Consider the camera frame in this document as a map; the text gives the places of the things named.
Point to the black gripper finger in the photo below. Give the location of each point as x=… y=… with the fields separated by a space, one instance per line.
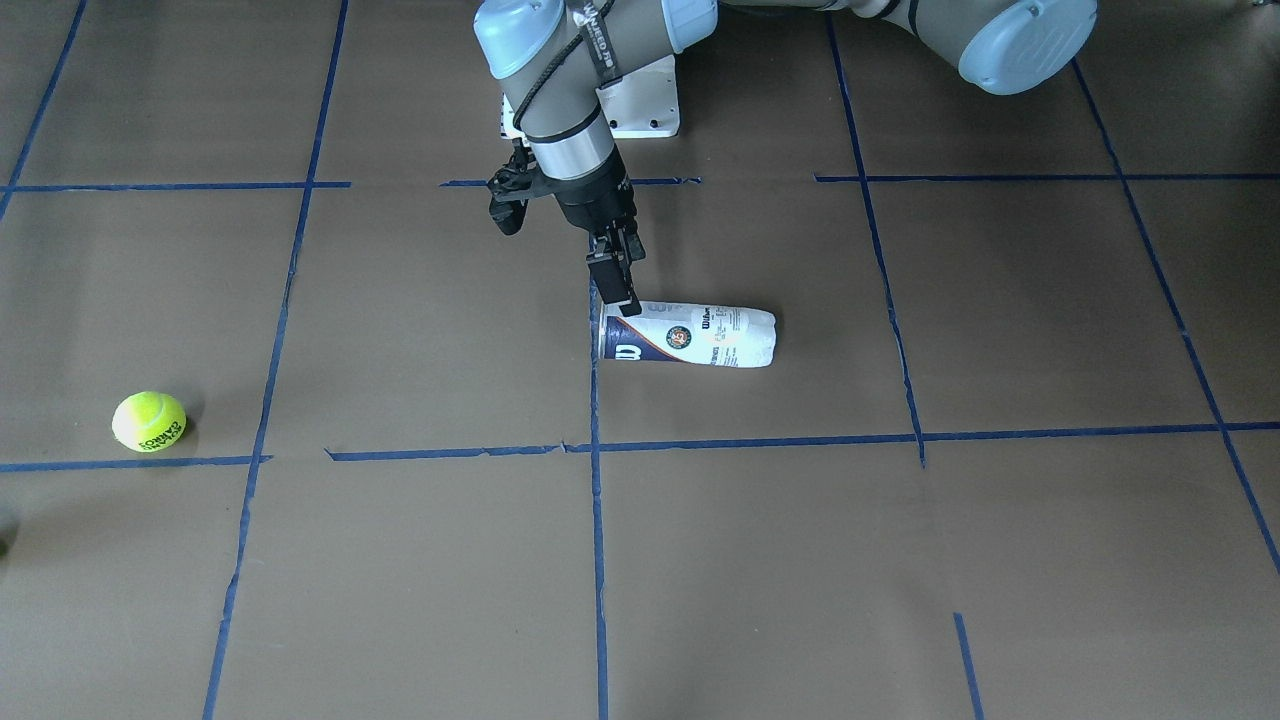
x=610 y=272
x=622 y=248

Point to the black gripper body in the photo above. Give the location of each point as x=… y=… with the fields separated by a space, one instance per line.
x=596 y=204

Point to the white tennis ball can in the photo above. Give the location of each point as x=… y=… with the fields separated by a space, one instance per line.
x=701 y=334

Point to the Roland Garros tennis ball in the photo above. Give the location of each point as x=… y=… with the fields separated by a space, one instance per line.
x=148 y=421

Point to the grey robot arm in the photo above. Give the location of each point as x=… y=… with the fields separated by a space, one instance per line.
x=552 y=58

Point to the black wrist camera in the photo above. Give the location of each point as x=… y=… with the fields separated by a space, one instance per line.
x=511 y=188

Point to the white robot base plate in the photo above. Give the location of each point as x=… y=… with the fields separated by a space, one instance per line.
x=642 y=104

